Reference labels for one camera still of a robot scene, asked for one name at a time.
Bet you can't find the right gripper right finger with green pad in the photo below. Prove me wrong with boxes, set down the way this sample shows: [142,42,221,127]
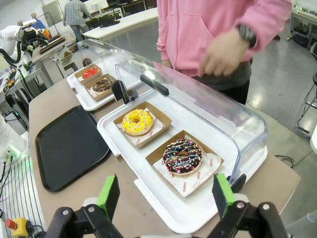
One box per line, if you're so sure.
[212,173,289,238]

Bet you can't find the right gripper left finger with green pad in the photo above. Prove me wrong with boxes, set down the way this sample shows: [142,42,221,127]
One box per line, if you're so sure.
[46,174,121,238]

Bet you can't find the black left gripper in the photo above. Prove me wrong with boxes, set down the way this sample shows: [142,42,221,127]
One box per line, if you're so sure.
[21,24,49,52]

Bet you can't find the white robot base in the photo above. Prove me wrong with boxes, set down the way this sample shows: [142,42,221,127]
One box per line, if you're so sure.
[0,114,30,161]

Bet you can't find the person's left forearm pink sleeve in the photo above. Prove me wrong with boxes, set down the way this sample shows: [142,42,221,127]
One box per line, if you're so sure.
[237,0,293,53]

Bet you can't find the cardboard tray under rainbow donut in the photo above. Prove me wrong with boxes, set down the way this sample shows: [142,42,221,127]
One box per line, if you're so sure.
[145,129,225,198]

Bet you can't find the printed paper under rainbow donut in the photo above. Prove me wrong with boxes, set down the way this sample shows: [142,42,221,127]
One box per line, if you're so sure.
[153,135,222,193]

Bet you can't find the chocolate donut with rainbow sprinkles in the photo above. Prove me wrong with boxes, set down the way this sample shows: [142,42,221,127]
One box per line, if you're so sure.
[162,138,204,176]

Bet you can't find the black plastic serving tray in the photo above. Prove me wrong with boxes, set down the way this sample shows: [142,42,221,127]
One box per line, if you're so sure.
[35,105,111,192]

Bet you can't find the printed paper under yellow donut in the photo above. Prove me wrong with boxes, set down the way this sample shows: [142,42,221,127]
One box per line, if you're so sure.
[116,108,165,146]

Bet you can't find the cardboard tray under red donut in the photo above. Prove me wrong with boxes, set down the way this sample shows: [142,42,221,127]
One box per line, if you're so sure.
[74,63,103,86]

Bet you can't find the red glazed donut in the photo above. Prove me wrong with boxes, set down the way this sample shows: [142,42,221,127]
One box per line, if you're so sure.
[82,68,101,79]

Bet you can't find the yellow glazed sprinkle donut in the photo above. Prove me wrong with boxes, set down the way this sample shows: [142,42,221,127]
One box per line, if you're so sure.
[122,108,154,136]

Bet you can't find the chocolate donut with pale sprinkles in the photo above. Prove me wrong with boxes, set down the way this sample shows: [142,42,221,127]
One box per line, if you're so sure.
[93,79,112,93]

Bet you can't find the cardboard tray under yellow donut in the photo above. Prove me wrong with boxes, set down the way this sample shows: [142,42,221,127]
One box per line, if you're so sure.
[113,101,172,149]

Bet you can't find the cardboard tray under pale-sprinkle donut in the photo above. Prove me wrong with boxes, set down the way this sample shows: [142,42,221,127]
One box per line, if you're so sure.
[84,73,117,103]

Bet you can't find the person's left hand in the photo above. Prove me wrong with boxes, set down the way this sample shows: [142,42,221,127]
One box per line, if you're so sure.
[198,27,250,77]

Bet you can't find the black cover hinge knob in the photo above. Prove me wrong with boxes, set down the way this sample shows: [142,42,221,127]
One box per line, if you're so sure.
[227,173,247,193]
[111,80,139,102]

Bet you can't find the bystander in plaid shirt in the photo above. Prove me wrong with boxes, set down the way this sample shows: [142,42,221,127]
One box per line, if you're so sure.
[62,0,91,42]

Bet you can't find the large white display case base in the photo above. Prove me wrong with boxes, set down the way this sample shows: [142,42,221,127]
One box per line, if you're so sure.
[97,89,268,234]

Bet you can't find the small white display case base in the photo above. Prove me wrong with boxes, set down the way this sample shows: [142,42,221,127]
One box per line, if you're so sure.
[66,64,139,112]

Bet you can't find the small clear display case cover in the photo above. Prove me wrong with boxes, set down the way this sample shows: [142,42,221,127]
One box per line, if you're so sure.
[76,39,139,84]

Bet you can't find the large clear display case cover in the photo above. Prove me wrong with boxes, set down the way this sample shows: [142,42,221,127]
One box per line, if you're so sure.
[115,59,269,185]

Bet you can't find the yellow emergency stop box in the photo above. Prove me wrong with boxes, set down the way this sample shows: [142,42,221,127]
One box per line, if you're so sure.
[5,217,33,238]

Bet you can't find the white curved background table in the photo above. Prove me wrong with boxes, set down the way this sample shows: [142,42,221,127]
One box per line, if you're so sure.
[83,7,159,42]

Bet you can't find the person's dark trousers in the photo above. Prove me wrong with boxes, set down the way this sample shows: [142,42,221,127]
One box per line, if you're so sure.
[192,58,253,106]

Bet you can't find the black metal chair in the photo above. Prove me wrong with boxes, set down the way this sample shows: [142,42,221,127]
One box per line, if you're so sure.
[296,71,317,133]

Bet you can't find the person's torso in pink hoodie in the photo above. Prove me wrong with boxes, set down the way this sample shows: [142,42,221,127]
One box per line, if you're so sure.
[156,0,253,78]

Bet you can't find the black wristwatch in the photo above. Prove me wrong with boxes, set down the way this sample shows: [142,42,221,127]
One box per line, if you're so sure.
[235,24,258,48]

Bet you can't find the black floor cable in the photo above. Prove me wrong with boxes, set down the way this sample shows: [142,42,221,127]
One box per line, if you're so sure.
[274,155,296,170]

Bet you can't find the black cover handle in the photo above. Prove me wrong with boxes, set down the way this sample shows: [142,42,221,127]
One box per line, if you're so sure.
[140,74,170,97]

